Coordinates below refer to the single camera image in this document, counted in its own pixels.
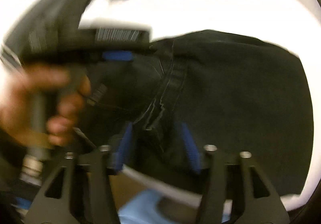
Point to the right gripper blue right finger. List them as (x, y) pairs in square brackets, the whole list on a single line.
[(255, 200)]

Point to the dark grey padded headboard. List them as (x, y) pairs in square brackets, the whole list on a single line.
[(58, 17)]

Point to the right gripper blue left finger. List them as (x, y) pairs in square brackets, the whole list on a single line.
[(78, 189)]

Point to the black denim pants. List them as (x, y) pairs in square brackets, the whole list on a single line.
[(235, 92)]

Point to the person's left hand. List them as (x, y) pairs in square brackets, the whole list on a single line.
[(16, 103)]

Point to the white bed mattress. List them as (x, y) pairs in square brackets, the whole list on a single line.
[(287, 23)]

